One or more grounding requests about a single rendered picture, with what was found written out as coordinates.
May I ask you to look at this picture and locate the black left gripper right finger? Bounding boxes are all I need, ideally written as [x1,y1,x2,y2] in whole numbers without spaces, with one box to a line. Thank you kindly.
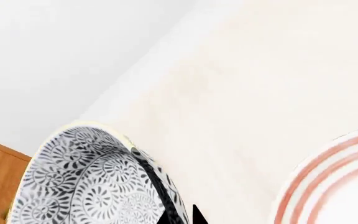
[192,203,210,224]

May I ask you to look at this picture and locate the black floral patterned bowl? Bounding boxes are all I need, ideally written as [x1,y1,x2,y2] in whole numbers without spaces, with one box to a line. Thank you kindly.
[5,119,191,224]

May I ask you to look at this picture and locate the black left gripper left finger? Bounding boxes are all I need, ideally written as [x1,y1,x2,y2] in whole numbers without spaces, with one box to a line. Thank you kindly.
[155,208,169,224]

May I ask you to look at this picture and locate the white plate with red rings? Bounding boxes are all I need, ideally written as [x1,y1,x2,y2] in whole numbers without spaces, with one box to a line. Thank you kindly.
[273,124,358,224]

